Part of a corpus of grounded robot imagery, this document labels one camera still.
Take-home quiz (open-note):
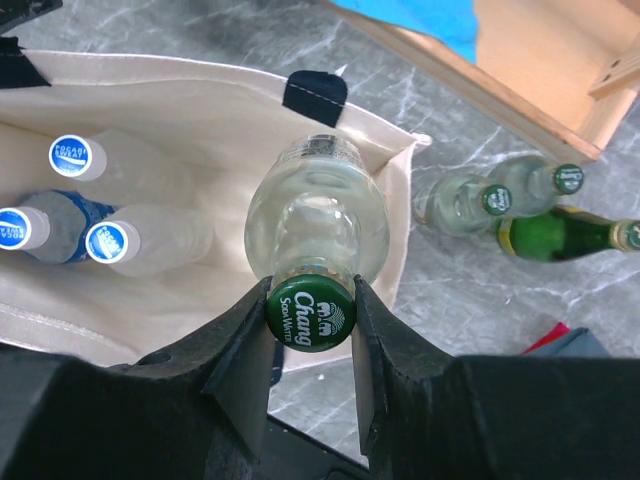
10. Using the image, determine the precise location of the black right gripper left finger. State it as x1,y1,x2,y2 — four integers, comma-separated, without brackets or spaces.
1,280,274,479

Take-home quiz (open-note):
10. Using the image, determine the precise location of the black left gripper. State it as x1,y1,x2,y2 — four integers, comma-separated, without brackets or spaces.
0,0,63,35

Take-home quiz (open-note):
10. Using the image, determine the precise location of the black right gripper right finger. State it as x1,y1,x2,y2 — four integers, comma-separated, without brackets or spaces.
352,279,639,479

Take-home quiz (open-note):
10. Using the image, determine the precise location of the chang soda bottle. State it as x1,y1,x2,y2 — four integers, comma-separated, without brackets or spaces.
412,174,513,237
488,155,585,218
244,134,390,353

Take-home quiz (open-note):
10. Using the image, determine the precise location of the Chang soda bottle front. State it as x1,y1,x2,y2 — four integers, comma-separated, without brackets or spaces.
244,134,390,353

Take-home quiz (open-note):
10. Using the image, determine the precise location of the green Perrier lemon bottle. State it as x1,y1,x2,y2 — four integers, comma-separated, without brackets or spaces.
496,205,639,263

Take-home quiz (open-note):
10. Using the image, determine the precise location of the cream canvas tote bag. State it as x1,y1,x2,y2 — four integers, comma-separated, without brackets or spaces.
0,34,434,386

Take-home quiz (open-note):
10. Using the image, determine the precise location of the folded red garment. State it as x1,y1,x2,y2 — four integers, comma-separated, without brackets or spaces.
523,322,571,355

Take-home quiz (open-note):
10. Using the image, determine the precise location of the folded grey-blue garment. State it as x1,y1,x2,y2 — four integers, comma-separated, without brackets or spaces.
531,327,611,358

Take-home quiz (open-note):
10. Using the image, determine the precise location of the blue-cap water bottle front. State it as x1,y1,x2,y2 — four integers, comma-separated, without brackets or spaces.
85,204,215,277

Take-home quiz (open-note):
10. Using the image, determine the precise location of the blue-cap water bottle rear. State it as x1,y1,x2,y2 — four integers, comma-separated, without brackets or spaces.
48,130,194,207

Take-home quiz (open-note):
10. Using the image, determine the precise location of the blue-cap water bottle labelled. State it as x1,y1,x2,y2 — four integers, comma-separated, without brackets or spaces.
1,189,116,265

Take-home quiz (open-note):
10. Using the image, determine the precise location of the wooden clothes rack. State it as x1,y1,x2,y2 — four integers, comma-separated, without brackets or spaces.
326,1,639,163

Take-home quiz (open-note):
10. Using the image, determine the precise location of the turquoise t-shirt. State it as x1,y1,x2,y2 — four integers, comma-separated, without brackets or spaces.
333,0,479,64

